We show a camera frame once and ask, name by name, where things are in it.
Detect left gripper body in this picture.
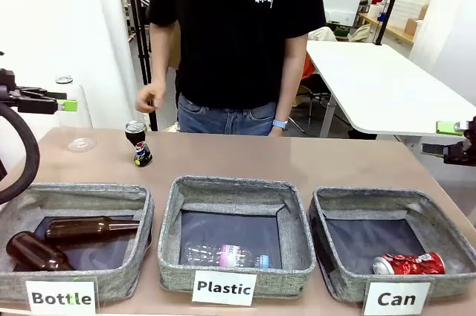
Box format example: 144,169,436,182
0,68,24,109

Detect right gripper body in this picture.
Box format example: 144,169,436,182
445,117,476,167

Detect brown glass bottle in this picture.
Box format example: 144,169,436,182
44,216,141,239
5,230,75,272

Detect person's left forearm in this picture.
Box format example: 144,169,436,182
274,65,306,123

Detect person's right forearm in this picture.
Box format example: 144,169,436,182
143,42,181,88

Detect grey fabric basket Can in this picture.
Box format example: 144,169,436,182
308,186,476,304

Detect crushed black drink can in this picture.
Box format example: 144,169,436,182
124,120,154,167

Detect crushed red drink can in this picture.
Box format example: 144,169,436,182
373,251,446,276

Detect white Can label sign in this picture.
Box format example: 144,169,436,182
363,280,432,316

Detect grey fabric basket Bottle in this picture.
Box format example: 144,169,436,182
0,181,155,304

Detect grey fabric basket Plastic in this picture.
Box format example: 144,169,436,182
157,175,317,298

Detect person's right hand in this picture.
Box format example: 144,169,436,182
135,78,167,113

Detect clear glass bottle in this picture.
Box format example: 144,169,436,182
55,75,98,153

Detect white table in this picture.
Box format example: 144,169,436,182
304,39,476,139

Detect black tripod stand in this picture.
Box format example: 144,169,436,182
122,0,159,132

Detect wooden workbench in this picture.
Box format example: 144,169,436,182
358,13,417,46

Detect white storage boxes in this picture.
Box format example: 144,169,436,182
386,0,429,24

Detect black light stand pole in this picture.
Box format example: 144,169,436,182
374,0,410,46

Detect blue jeans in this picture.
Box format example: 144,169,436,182
177,93,278,137

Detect white board panel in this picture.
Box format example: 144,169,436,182
320,0,365,27

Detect black t-shirt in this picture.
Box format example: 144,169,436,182
148,0,327,111

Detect white Bottle label sign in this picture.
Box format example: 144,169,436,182
25,279,98,316

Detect crushed clear plastic bottle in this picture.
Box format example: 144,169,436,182
181,243,271,269

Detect white Plastic label sign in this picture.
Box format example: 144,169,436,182
191,269,257,307

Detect black robot cable hose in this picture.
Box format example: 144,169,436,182
0,102,41,205

